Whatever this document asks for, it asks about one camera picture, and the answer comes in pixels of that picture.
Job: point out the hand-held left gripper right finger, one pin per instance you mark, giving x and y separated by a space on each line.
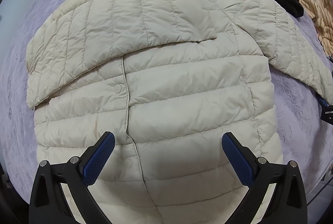
238 159

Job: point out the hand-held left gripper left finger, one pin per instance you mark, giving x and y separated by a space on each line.
100 159

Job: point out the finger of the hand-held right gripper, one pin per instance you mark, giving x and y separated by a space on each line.
323 104

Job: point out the cream quilted puffer jacket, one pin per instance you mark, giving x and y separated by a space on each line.
169 83

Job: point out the beige striped garment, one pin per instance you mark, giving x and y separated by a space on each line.
317 5

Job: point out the lavender fleece blanket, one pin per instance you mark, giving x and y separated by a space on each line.
20 70

